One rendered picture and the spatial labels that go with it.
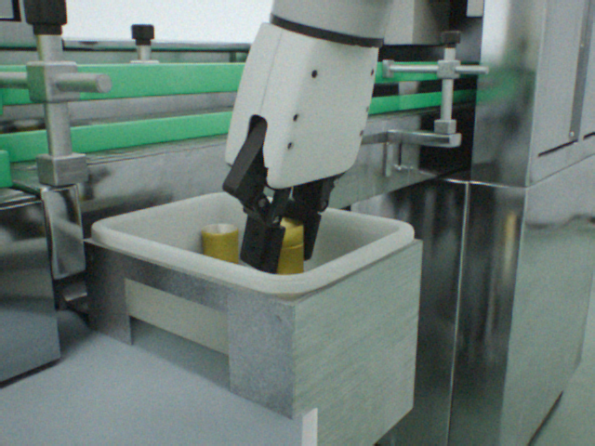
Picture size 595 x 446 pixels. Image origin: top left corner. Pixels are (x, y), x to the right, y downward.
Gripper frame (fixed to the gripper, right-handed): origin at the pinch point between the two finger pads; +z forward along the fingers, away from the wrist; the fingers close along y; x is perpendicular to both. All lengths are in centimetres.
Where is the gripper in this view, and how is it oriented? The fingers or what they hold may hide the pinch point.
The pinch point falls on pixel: (280, 237)
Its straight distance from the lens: 44.8
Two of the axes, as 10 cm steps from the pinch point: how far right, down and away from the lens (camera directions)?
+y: -6.1, 2.2, -7.6
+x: 7.7, 4.1, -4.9
